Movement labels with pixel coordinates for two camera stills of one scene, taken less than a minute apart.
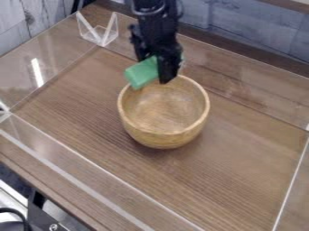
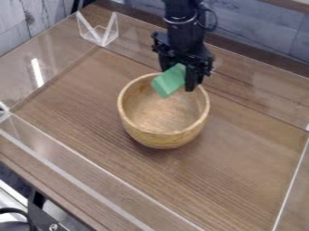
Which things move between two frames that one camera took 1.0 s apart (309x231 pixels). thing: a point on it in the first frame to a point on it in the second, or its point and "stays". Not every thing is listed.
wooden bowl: [163, 114] stays
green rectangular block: [141, 72] to [169, 80]
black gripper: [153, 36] to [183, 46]
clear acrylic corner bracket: [97, 34] stays
